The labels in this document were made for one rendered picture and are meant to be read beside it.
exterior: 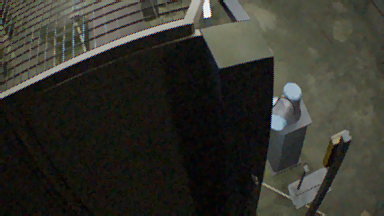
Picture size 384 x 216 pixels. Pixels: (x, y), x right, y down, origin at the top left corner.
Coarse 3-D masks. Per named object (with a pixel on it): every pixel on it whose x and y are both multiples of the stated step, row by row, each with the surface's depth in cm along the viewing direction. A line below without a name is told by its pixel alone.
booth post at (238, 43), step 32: (224, 32) 137; (256, 32) 136; (224, 64) 129; (256, 64) 131; (224, 96) 138; (256, 96) 143; (224, 128) 151; (256, 128) 157; (224, 160) 168; (256, 160) 175; (224, 192) 195
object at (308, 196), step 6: (324, 168) 266; (312, 174) 265; (324, 174) 263; (318, 186) 258; (330, 186) 256; (294, 192) 259; (306, 192) 258; (312, 192) 257; (294, 198) 257; (300, 198) 256; (306, 198) 255; (312, 198) 254; (300, 204) 253; (306, 204) 252
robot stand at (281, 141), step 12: (300, 120) 311; (276, 132) 320; (288, 132) 306; (300, 132) 316; (276, 144) 327; (288, 144) 323; (300, 144) 331; (276, 156) 337; (288, 156) 340; (276, 168) 351; (288, 168) 357
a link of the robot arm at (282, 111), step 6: (276, 96) 294; (276, 102) 288; (282, 102) 290; (288, 102) 291; (276, 108) 287; (282, 108) 287; (288, 108) 289; (276, 114) 285; (282, 114) 286; (288, 114) 288; (276, 120) 286; (282, 120) 285; (288, 120) 291; (276, 126) 291; (282, 126) 287
